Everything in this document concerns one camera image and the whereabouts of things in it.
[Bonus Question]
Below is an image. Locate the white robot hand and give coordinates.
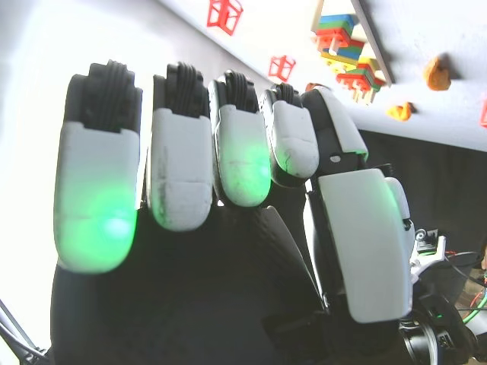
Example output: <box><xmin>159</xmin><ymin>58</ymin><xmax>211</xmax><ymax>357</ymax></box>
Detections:
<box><xmin>49</xmin><ymin>59</ymin><xmax>416</xmax><ymax>365</ymax></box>

